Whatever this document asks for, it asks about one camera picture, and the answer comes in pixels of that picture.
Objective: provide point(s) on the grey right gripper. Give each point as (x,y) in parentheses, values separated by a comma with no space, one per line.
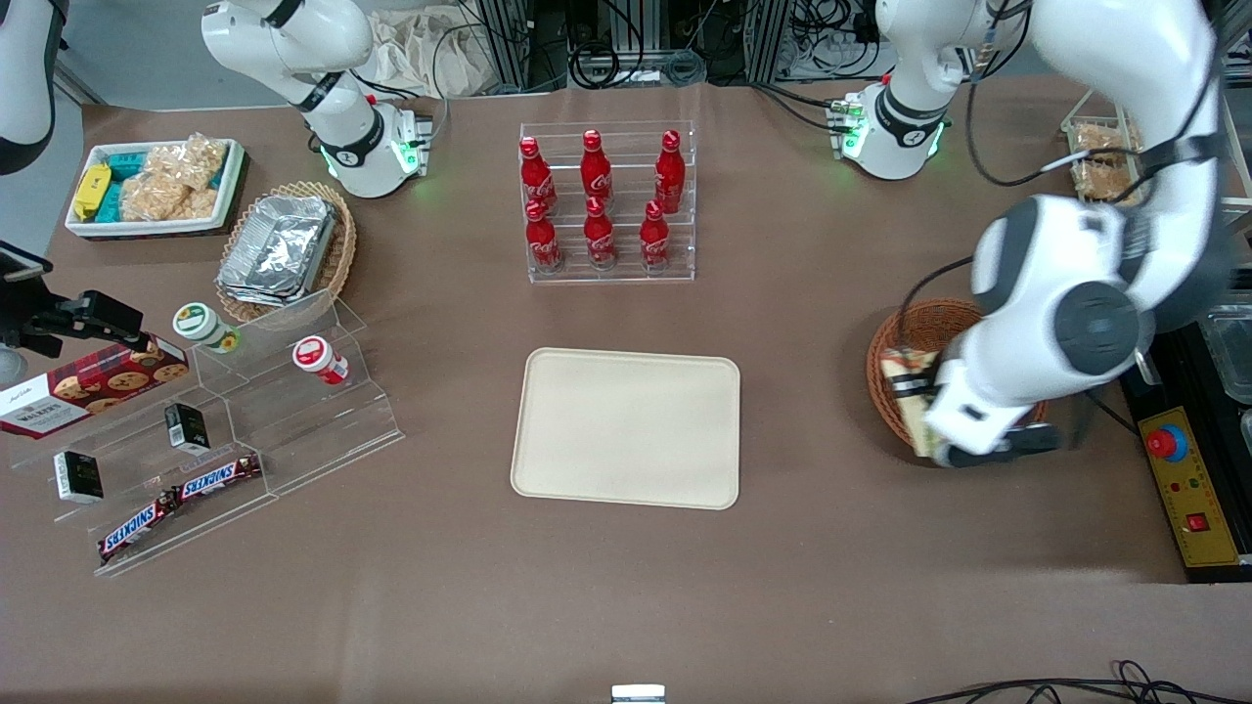
(31,316)

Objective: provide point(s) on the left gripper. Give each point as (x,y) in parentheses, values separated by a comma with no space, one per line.
(906,384)

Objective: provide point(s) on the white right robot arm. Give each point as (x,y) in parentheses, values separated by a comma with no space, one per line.
(333,108)

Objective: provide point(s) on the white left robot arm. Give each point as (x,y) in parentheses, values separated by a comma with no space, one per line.
(1125,59)

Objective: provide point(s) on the round brown wicker basket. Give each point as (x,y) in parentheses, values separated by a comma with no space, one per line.
(939,323)

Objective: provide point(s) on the white rectangular snack tray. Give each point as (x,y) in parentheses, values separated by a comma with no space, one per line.
(147,229)

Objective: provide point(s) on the oval light wicker basket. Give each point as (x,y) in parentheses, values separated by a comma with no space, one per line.
(340,254)

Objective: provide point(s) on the cream rectangular tray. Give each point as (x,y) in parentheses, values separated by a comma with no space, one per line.
(626,430)

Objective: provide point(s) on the red cookie box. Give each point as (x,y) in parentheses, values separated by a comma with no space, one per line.
(88,391)

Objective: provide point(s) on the small black box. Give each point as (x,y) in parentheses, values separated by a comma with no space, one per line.
(186,427)
(78,476)

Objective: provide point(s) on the red emergency stop button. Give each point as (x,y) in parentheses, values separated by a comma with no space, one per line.
(1166,444)

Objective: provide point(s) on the teal snack packet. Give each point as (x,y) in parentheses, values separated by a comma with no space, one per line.
(127,164)
(111,202)

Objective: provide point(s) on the green lid white cup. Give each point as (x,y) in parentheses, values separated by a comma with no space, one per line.
(199,323)

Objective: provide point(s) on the yellow snack packet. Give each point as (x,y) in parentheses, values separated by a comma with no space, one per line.
(91,191)

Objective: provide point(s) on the black yellow control box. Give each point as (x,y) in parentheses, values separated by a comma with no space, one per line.
(1188,489)

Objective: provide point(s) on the Snickers chocolate bar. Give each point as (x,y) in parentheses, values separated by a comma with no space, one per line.
(217,476)
(137,528)

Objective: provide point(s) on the clear bag rice crackers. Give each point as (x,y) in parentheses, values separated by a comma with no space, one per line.
(191,161)
(161,200)

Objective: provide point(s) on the clear plastic box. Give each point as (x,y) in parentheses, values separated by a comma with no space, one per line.
(1230,352)

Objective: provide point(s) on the stacked aluminium foil containers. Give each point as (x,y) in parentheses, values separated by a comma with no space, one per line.
(279,249)

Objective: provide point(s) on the clear bag fried snacks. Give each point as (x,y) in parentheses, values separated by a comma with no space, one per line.
(1100,166)

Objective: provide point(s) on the red lid white cup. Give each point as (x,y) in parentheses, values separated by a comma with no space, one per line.
(315,355)

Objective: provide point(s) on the clear acrylic step shelf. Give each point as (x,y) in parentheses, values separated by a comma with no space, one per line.
(313,420)

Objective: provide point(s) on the red cola bottle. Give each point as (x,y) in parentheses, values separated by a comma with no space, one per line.
(536,176)
(670,174)
(542,240)
(596,171)
(600,237)
(654,238)

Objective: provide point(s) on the clear acrylic bottle rack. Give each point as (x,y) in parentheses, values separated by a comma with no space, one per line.
(626,277)

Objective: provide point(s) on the small silver metal block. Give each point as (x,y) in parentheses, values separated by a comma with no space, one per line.
(638,695)

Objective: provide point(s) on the beige cloth bag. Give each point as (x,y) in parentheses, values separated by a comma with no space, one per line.
(430,54)

